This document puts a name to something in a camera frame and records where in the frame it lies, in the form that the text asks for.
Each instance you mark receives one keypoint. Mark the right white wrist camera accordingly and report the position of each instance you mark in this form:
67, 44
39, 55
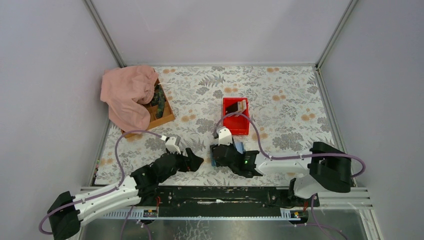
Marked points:
223, 136

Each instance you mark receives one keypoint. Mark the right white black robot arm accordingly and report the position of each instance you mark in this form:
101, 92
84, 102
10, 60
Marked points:
322, 168

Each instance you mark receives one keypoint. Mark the floral patterned table mat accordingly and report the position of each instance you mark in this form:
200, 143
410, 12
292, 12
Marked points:
285, 105

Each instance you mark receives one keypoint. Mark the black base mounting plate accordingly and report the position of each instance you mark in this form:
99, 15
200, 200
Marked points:
215, 200

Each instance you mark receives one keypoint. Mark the blue card holder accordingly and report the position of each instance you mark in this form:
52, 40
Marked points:
239, 146

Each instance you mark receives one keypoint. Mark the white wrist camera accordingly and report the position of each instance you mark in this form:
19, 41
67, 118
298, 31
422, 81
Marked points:
223, 136
172, 143

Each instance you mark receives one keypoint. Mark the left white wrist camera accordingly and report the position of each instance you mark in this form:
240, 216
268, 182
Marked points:
172, 143

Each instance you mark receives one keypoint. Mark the pink cloth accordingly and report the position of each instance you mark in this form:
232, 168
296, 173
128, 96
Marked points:
126, 91

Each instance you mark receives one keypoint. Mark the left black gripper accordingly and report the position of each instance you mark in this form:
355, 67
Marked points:
182, 161

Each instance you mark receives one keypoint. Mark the dark green patterned item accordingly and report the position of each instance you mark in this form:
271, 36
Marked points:
159, 101

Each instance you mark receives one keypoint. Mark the red plastic bin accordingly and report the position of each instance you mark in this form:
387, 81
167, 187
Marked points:
237, 124

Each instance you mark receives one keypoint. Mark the white slotted cable duct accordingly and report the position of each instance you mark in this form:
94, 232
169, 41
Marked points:
260, 214

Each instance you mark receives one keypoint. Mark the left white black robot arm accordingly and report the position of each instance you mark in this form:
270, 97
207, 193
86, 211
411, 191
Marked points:
69, 213

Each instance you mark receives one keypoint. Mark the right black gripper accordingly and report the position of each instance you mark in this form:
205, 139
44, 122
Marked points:
222, 156

